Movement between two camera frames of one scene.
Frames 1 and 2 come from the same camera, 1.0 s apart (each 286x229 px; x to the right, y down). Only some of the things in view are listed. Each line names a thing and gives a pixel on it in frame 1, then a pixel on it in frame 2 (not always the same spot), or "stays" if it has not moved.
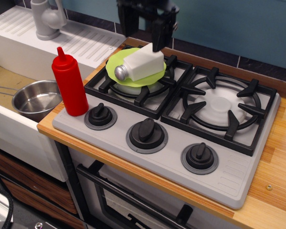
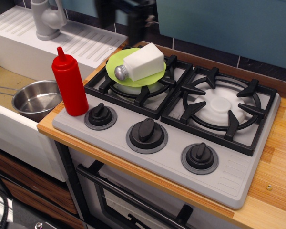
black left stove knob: [100, 117] stays
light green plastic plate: [117, 59] stays
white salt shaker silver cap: [144, 62] stays
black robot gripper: [162, 26] to [140, 19]
